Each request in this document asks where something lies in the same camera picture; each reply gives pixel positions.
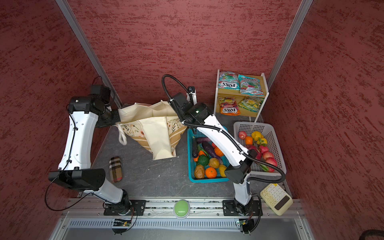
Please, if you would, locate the yellow bell pepper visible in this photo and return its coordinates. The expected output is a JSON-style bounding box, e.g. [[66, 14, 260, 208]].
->
[[251, 131, 264, 142]]

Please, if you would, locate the orange tangerine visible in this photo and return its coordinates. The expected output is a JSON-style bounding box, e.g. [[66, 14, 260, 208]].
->
[[205, 167, 217, 179]]

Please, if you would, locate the cream canvas grocery bag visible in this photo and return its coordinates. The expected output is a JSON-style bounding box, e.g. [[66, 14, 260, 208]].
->
[[116, 101, 187, 160]]

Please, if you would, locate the teal candy bag right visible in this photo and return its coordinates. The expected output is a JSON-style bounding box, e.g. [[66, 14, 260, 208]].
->
[[238, 75, 264, 97]]

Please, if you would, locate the teal plastic basket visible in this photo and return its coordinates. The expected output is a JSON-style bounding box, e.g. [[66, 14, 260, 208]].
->
[[187, 129, 230, 183]]

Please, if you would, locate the potato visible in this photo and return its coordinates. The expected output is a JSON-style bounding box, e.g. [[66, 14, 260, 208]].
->
[[194, 165, 205, 180]]

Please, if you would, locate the teal candy bag left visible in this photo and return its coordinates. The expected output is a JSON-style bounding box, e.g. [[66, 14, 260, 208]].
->
[[218, 71, 240, 90]]

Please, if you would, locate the orange pumpkin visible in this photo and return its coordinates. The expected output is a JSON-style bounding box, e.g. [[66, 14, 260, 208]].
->
[[214, 147, 224, 158]]

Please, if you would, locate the yellow corn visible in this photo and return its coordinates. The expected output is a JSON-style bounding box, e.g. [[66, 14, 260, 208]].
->
[[218, 165, 227, 178]]

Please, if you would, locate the green push button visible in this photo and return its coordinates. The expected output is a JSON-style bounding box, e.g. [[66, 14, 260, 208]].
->
[[174, 200, 191, 219]]

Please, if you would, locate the green yellow candy bag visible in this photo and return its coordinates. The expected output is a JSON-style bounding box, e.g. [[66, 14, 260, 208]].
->
[[238, 97, 264, 113]]

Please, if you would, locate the white plastic basket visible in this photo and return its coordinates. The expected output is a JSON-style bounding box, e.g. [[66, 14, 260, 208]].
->
[[233, 122, 287, 174]]

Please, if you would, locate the pink dragon fruit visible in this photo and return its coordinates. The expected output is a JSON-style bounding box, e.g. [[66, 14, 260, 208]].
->
[[246, 145, 262, 160]]

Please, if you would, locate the small red apple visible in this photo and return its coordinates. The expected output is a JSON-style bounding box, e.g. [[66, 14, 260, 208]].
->
[[238, 131, 248, 140]]

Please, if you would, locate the purple eggplant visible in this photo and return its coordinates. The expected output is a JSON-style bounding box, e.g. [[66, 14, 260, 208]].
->
[[202, 142, 223, 164]]

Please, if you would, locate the white wooden shelf rack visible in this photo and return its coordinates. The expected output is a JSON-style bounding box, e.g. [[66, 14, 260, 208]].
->
[[214, 69, 270, 123]]

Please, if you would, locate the plaid case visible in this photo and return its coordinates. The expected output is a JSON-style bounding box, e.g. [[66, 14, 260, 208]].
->
[[109, 157, 123, 183]]

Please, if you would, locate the cream calculator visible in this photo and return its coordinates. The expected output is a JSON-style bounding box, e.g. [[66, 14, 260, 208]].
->
[[260, 184, 294, 216]]

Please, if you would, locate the orange fruit white basket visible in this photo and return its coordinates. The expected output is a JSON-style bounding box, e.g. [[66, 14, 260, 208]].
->
[[245, 136, 254, 146]]

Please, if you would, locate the teal candy bag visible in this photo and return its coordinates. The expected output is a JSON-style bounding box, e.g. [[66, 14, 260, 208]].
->
[[218, 71, 240, 90], [238, 75, 264, 97]]

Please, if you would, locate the orange candy bag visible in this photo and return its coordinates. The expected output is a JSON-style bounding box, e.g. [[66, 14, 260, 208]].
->
[[218, 97, 241, 116]]

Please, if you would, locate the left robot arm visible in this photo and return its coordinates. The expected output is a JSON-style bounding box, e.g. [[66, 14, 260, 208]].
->
[[49, 85, 133, 216]]

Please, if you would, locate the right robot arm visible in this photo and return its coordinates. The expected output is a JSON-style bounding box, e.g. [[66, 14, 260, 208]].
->
[[161, 74, 286, 216]]

